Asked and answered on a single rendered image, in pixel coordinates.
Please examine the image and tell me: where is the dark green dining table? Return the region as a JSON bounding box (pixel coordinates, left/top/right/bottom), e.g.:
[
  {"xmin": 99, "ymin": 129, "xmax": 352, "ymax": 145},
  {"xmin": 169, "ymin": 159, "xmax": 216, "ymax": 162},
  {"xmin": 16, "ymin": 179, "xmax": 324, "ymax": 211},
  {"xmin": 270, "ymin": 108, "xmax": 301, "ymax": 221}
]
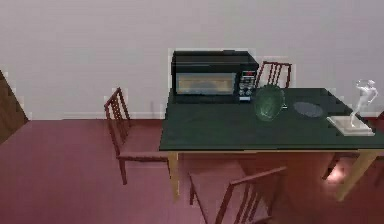
[{"xmin": 158, "ymin": 87, "xmax": 384, "ymax": 203}]

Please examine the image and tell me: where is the black microwave oven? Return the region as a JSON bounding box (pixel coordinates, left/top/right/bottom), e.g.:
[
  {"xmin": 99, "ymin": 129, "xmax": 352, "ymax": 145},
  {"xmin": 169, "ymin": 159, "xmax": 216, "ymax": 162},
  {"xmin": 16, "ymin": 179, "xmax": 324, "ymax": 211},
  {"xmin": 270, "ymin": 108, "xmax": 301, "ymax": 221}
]
[{"xmin": 171, "ymin": 49, "xmax": 260, "ymax": 104}]

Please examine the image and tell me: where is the red wooden chair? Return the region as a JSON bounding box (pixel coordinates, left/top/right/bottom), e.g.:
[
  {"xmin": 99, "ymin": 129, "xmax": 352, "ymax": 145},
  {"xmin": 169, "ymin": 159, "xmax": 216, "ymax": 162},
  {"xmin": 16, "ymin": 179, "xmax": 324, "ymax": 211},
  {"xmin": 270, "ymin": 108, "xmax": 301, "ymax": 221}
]
[
  {"xmin": 188, "ymin": 166, "xmax": 288, "ymax": 224},
  {"xmin": 255, "ymin": 61, "xmax": 293, "ymax": 89},
  {"xmin": 103, "ymin": 87, "xmax": 170, "ymax": 186}
]

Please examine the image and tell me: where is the green lettuce head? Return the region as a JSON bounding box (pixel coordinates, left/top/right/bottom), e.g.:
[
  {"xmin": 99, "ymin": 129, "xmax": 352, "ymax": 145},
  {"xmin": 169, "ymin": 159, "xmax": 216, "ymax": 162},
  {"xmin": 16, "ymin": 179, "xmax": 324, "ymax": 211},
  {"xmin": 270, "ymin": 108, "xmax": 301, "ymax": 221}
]
[{"xmin": 253, "ymin": 84, "xmax": 286, "ymax": 122}]

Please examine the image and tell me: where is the grey round plate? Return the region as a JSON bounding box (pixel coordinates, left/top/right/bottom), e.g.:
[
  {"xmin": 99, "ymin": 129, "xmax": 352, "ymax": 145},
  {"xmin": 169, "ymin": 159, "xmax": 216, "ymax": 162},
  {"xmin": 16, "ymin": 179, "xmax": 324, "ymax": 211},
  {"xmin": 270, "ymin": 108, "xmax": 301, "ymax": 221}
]
[{"xmin": 293, "ymin": 101, "xmax": 325, "ymax": 119}]

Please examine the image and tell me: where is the white figure statue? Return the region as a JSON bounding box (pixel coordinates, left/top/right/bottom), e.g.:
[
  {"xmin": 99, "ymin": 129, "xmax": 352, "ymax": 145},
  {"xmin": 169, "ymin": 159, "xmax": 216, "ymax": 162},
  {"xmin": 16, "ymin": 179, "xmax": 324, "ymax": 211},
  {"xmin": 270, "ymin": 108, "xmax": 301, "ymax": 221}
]
[{"xmin": 326, "ymin": 79, "xmax": 380, "ymax": 137}]

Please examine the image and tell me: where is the brown wooden cabinet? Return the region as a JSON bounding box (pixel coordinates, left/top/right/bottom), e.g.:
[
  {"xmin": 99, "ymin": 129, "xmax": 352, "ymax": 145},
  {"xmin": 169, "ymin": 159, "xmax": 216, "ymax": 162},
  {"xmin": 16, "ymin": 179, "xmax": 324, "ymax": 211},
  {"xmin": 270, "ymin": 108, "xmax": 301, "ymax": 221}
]
[{"xmin": 0, "ymin": 69, "xmax": 29, "ymax": 145}]

